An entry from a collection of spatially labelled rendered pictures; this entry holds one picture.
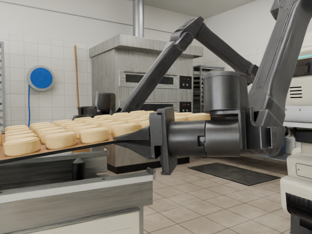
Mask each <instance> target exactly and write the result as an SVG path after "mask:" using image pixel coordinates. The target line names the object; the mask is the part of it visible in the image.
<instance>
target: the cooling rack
mask: <svg viewBox="0 0 312 234"><path fill-rule="evenodd" d="M202 67H209V68H219V69H223V67H218V66H209V65H197V66H193V70H200V113H201V112H202V71H213V70H211V69H202ZM193 113H194V94H193Z"/></svg>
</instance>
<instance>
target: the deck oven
mask: <svg viewBox="0 0 312 234"><path fill-rule="evenodd" d="M166 43H167V41H163V40H157V39H149V38H143V37H138V36H131V35H126V34H118V35H116V36H114V37H112V38H110V39H108V40H106V41H104V42H102V43H100V44H98V45H96V46H94V47H92V48H90V49H89V58H91V85H92V106H94V99H95V91H106V92H112V93H114V94H115V95H116V109H117V108H118V107H120V105H121V104H122V103H123V101H124V100H125V99H127V97H128V96H129V95H130V94H131V93H132V91H133V90H134V89H135V87H136V86H137V85H138V83H139V82H140V80H141V79H142V78H143V76H144V75H145V74H146V72H147V71H148V70H149V68H150V67H151V66H152V65H153V63H154V62H155V60H156V59H157V58H158V56H159V55H160V54H161V52H162V51H163V49H164V47H165V45H166ZM199 57H203V47H200V46H195V45H189V46H188V47H187V49H186V50H185V51H183V53H182V54H181V55H180V56H179V57H178V58H177V59H176V61H175V62H174V63H173V64H172V66H171V67H170V68H169V70H168V71H167V72H166V74H165V75H164V77H163V78H162V79H161V81H160V82H159V84H158V85H157V86H156V88H155V89H154V90H153V92H152V93H151V94H150V96H149V97H148V98H147V100H146V101H145V102H144V104H143V105H142V107H141V109H140V110H141V111H154V112H156V111H157V109H161V108H164V107H174V112H177V113H182V112H191V113H193V59H195V58H199ZM104 148H108V149H109V155H107V169H108V170H109V171H111V172H113V173H115V174H122V173H129V172H134V171H140V170H146V169H147V168H148V167H149V168H152V169H155V168H161V167H162V165H161V163H160V156H159V157H158V158H157V159H147V158H145V157H143V156H141V155H139V154H138V153H136V152H134V151H132V150H130V149H128V148H125V147H122V146H118V145H115V144H109V145H104V146H98V147H93V148H92V151H102V150H104ZM185 163H189V157H177V165H179V164H185Z"/></svg>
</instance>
